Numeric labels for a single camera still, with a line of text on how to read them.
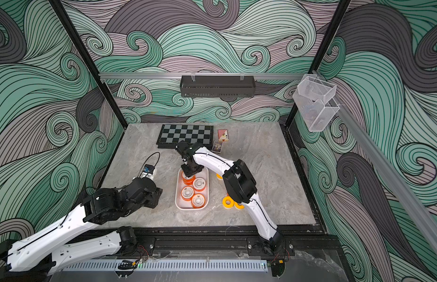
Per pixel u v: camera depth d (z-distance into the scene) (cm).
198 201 86
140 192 49
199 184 91
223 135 114
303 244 74
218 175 61
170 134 110
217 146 107
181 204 84
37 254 39
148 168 60
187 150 70
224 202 85
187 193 88
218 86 105
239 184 56
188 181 90
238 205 83
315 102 76
